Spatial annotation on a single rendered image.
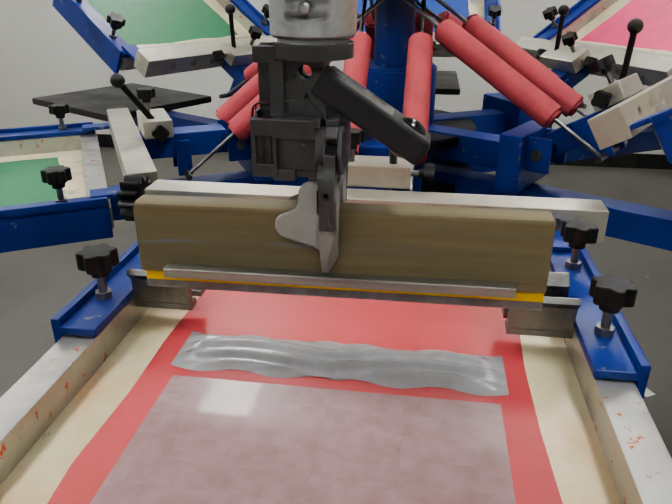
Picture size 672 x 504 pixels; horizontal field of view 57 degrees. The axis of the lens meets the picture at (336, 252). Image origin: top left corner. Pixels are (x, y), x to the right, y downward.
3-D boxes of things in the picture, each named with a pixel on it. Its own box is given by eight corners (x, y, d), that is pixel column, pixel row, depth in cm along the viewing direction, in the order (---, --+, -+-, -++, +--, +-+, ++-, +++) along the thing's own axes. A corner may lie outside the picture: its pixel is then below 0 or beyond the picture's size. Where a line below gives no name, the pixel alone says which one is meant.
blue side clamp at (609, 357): (637, 425, 61) (652, 366, 58) (584, 421, 61) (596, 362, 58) (574, 285, 88) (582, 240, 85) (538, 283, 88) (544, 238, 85)
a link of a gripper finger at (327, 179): (321, 223, 60) (323, 132, 57) (339, 224, 59) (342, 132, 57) (313, 234, 55) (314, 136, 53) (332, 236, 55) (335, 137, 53)
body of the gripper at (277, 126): (272, 161, 63) (267, 36, 58) (356, 165, 62) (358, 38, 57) (252, 184, 56) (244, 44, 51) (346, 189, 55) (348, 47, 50)
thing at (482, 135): (596, 227, 110) (608, 162, 105) (174, 205, 120) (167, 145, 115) (531, 124, 184) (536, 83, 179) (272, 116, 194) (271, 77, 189)
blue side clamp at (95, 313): (103, 377, 68) (93, 322, 65) (61, 373, 68) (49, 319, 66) (197, 261, 95) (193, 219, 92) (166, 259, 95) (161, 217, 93)
